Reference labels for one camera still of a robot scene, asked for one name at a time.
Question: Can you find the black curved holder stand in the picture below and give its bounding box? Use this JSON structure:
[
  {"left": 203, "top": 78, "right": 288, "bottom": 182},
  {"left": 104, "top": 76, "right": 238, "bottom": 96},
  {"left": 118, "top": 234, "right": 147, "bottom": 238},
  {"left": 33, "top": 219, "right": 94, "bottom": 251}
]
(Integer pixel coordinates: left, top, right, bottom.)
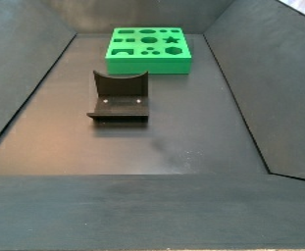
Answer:
[{"left": 87, "top": 72, "right": 150, "bottom": 120}]

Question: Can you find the green shape sorting board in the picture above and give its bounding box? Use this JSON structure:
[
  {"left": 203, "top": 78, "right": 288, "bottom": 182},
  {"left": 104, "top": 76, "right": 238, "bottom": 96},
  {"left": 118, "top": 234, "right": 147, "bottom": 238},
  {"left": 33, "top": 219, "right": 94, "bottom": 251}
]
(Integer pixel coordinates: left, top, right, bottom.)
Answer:
[{"left": 104, "top": 27, "right": 191, "bottom": 75}]

